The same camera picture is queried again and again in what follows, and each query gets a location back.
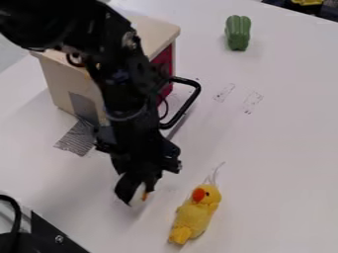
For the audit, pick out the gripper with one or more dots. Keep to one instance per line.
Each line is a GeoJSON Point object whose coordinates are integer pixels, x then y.
{"type": "Point", "coordinates": [141, 148]}

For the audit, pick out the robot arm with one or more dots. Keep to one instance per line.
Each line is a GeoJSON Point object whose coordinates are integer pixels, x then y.
{"type": "Point", "coordinates": [119, 82]}

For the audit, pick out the yellow plush bird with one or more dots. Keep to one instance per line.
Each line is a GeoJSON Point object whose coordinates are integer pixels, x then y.
{"type": "Point", "coordinates": [196, 214]}

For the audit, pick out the grey tape strip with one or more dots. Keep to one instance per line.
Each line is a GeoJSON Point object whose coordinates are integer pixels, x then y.
{"type": "Point", "coordinates": [81, 131]}

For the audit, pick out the beige cabinet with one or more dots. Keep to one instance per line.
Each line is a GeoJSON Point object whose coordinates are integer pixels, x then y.
{"type": "Point", "coordinates": [66, 79]}

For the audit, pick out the green toy pepper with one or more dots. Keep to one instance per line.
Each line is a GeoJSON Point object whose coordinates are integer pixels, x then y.
{"type": "Point", "coordinates": [238, 32]}

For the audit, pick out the black metal bracket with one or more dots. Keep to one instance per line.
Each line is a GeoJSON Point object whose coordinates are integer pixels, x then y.
{"type": "Point", "coordinates": [39, 237]}

